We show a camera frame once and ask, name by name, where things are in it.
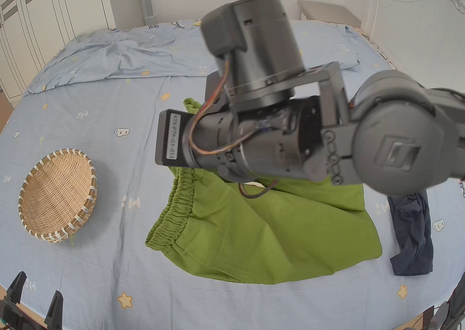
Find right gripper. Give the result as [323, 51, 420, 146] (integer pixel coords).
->
[155, 96, 329, 182]

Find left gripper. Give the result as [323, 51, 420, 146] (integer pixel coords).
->
[0, 271, 64, 330]

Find green shorts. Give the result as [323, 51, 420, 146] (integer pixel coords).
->
[145, 98, 383, 284]

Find bed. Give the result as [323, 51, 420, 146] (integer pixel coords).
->
[0, 0, 465, 330]

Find round woven basket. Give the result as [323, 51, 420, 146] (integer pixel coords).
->
[18, 148, 98, 246]

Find dark blue garment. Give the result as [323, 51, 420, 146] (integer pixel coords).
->
[387, 191, 435, 277]

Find grey bedside table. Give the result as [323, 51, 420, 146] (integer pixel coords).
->
[297, 0, 362, 28]

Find pale blue quilt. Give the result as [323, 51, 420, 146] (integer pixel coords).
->
[23, 18, 361, 96]

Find white wardrobe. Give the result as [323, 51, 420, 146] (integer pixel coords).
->
[0, 0, 117, 101]

